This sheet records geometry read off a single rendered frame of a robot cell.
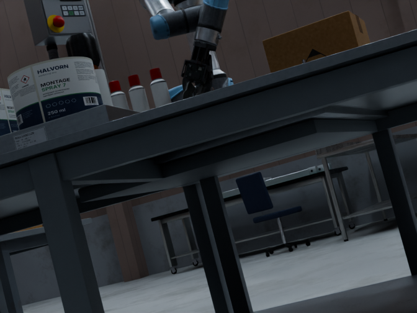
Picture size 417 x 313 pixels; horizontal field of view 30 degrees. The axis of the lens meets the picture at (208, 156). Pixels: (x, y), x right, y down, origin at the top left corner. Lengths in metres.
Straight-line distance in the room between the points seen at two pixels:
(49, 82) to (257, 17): 9.76
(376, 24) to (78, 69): 9.28
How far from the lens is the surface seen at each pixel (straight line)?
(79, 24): 2.62
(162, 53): 12.03
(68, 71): 1.77
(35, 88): 1.76
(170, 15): 2.43
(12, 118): 2.12
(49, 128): 1.66
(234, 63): 11.50
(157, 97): 2.38
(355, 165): 10.89
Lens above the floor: 0.59
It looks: 5 degrees up
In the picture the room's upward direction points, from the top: 15 degrees counter-clockwise
